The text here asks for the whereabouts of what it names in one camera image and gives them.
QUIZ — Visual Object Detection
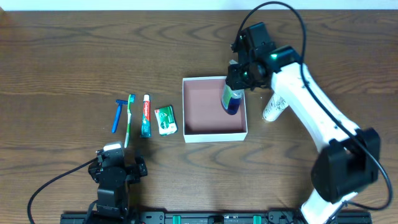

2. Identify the Colgate toothpaste tube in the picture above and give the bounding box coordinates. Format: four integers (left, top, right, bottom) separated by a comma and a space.
141, 94, 152, 138

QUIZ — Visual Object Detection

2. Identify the clear pump sanitizer bottle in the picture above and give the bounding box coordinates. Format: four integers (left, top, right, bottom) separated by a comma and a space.
221, 84, 244, 115

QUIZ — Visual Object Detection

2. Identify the white lotion tube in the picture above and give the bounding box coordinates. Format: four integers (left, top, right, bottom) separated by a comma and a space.
262, 93, 289, 122

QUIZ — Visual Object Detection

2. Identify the blue disposable razor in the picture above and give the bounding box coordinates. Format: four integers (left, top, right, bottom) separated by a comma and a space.
111, 100, 127, 133

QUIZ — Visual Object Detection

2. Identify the green white toothbrush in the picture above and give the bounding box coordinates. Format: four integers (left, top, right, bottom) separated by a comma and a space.
124, 94, 136, 149

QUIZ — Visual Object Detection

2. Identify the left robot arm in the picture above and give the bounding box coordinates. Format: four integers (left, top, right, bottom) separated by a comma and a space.
88, 144, 147, 220

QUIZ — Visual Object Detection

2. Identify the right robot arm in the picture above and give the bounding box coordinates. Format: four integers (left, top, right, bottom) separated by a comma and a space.
221, 22, 381, 223

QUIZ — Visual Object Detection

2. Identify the green soap packet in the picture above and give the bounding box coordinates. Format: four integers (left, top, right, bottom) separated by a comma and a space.
154, 105, 178, 136

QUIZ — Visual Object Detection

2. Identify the white open cardboard box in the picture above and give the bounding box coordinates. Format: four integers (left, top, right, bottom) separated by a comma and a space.
182, 76, 248, 143

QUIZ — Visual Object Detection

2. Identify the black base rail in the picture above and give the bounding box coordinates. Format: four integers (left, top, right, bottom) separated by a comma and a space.
60, 210, 373, 224

